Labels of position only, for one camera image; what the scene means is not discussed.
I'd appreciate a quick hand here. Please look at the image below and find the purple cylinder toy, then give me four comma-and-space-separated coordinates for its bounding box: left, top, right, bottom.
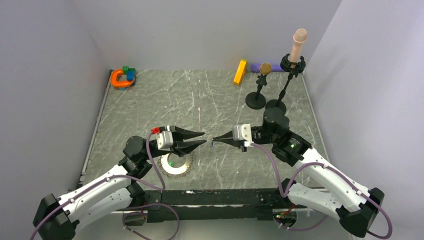
249, 63, 284, 73

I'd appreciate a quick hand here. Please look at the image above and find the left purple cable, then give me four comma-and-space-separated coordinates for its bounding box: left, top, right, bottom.
29, 130, 181, 240

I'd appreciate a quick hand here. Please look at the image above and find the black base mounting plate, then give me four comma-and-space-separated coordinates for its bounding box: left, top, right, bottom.
124, 188, 295, 223

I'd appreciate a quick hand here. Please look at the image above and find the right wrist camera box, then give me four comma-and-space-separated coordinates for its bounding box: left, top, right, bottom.
232, 124, 253, 142

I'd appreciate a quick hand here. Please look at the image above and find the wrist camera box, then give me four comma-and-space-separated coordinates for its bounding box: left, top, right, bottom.
232, 124, 253, 142
150, 125, 174, 150

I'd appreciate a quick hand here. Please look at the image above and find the short black microphone stand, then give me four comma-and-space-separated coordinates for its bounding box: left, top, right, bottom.
245, 73, 267, 110

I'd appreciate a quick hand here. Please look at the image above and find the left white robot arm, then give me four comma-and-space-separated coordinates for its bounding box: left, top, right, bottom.
30, 125, 206, 240

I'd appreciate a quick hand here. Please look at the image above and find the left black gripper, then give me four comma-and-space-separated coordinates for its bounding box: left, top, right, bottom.
142, 125, 207, 161

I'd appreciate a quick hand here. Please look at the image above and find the orange ring toy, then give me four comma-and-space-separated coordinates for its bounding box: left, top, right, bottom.
109, 69, 136, 89

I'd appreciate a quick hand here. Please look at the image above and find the tall black microphone stand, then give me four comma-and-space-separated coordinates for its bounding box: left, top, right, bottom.
265, 53, 306, 113

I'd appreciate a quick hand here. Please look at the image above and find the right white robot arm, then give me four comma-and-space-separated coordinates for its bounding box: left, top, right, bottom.
213, 107, 393, 240

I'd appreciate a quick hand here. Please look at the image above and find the yellow toy block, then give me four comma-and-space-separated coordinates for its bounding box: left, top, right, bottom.
233, 59, 247, 86

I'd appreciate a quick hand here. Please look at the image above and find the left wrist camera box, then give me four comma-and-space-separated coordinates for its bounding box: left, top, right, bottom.
150, 125, 174, 150

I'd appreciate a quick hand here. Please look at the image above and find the blue toy block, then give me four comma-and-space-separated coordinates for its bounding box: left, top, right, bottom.
126, 71, 135, 82

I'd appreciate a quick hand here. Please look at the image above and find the pink microphone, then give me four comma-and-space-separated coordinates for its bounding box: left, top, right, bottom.
289, 28, 308, 63

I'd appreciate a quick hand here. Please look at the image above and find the green toy block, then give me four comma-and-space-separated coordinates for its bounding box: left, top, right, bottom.
122, 65, 136, 76

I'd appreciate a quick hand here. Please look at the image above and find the purple cable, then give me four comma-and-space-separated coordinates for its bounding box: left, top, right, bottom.
246, 141, 393, 240
29, 130, 181, 240

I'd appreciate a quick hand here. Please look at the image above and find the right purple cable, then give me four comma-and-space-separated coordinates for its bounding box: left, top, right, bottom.
246, 141, 393, 240

